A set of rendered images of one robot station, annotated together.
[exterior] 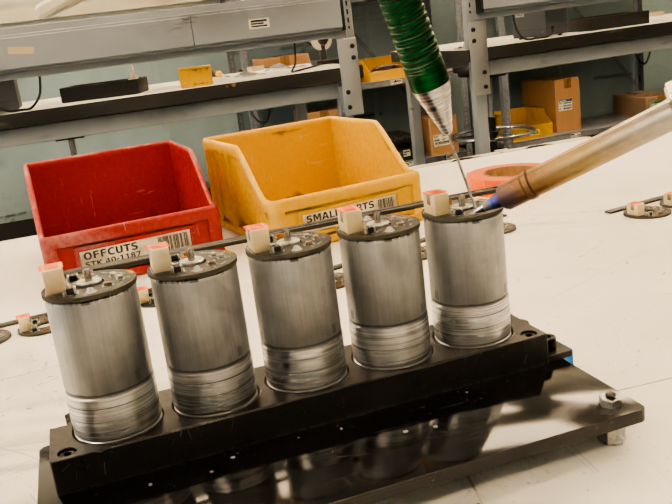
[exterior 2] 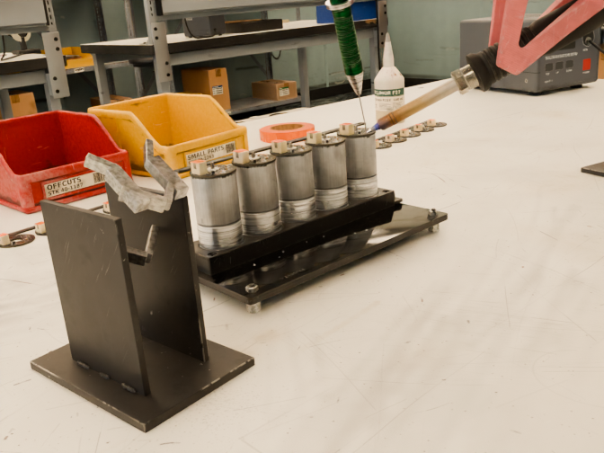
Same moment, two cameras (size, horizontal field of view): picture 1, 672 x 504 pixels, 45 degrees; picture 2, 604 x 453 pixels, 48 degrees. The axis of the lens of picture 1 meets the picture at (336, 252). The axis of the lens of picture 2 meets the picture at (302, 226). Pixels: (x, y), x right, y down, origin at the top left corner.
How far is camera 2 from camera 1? 0.22 m
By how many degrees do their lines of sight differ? 23
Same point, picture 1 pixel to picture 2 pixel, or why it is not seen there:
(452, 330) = (356, 190)
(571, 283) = not seen: hidden behind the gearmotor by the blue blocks
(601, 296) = (386, 183)
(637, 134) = (441, 93)
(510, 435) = (401, 227)
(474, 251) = (367, 151)
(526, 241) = not seen: hidden behind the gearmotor
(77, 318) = (219, 184)
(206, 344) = (268, 197)
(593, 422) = (431, 219)
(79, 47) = not seen: outside the picture
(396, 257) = (340, 154)
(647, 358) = (427, 203)
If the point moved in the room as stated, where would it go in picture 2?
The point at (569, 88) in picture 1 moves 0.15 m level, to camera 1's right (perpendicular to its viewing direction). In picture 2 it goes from (219, 76) to (239, 75)
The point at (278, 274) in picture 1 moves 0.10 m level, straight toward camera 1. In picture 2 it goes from (295, 163) to (404, 199)
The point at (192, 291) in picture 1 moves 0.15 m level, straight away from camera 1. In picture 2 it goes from (264, 171) to (149, 138)
